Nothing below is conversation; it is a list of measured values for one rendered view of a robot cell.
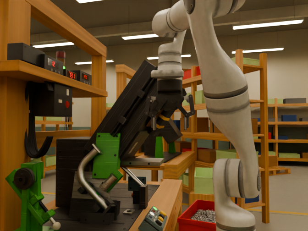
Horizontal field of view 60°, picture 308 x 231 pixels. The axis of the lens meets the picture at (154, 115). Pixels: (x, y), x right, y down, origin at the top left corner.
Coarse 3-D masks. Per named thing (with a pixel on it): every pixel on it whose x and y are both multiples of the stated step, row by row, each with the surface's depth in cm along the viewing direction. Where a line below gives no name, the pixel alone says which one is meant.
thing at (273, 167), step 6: (258, 156) 742; (270, 156) 752; (276, 156) 761; (258, 162) 734; (270, 162) 751; (276, 162) 760; (270, 168) 722; (276, 168) 727; (282, 168) 722; (288, 168) 722; (270, 174) 701; (276, 174) 703; (282, 174) 711
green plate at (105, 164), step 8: (96, 136) 126; (104, 136) 125; (112, 136) 124; (120, 136) 125; (96, 144) 125; (104, 144) 124; (112, 144) 123; (104, 152) 123; (112, 152) 122; (96, 160) 122; (104, 160) 122; (112, 160) 121; (120, 160) 129; (96, 168) 121; (104, 168) 120; (112, 168) 120; (96, 176) 120; (104, 176) 119
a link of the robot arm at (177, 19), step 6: (180, 0) 65; (234, 0) 48; (240, 0) 48; (174, 6) 66; (180, 6) 64; (234, 6) 49; (240, 6) 50; (168, 12) 70; (174, 12) 65; (180, 12) 64; (228, 12) 50; (168, 18) 70; (174, 18) 66; (180, 18) 65; (186, 18) 64; (174, 24) 68; (180, 24) 66; (186, 24) 65; (180, 30) 70
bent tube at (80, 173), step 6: (96, 150) 120; (90, 156) 120; (84, 162) 119; (78, 168) 119; (84, 168) 120; (78, 174) 118; (78, 180) 118; (84, 180) 117; (84, 186) 116; (90, 186) 116; (90, 192) 115; (96, 198) 114; (102, 198) 114; (102, 204) 112; (108, 204) 113
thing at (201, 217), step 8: (200, 200) 139; (192, 208) 130; (200, 208) 138; (208, 208) 137; (184, 216) 118; (192, 216) 126; (200, 216) 124; (208, 216) 124; (184, 224) 111; (192, 224) 109; (200, 224) 108; (208, 224) 106
